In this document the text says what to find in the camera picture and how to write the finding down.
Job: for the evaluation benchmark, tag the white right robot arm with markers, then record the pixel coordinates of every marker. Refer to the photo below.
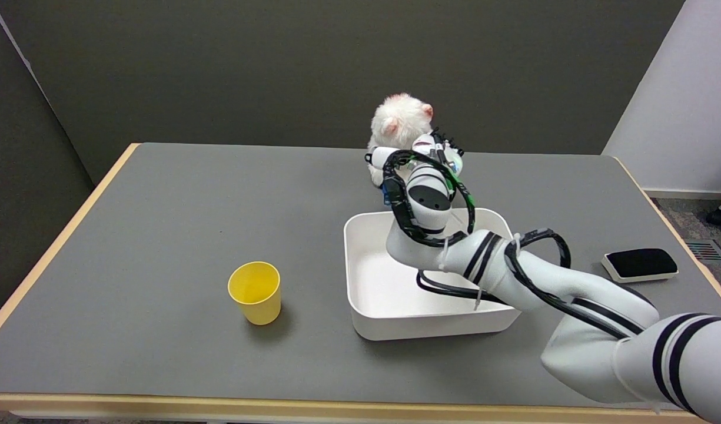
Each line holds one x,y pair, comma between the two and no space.
572,282

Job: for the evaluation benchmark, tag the yellow plastic cup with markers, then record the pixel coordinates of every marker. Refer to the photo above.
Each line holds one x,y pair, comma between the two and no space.
255,292

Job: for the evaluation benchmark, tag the metal floor vent grille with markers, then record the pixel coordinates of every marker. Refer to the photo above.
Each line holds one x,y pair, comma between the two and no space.
707,251

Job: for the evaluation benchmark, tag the white plastic storage bin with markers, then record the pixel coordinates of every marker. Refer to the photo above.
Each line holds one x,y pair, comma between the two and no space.
384,294

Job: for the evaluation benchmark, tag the black white board eraser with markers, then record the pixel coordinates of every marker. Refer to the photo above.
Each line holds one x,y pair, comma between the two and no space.
640,263

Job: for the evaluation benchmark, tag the white fluffy plush toy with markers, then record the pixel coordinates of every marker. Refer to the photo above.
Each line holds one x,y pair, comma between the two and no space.
398,121

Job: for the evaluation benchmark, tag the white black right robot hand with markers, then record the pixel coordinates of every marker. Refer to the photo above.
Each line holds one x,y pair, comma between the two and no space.
424,143

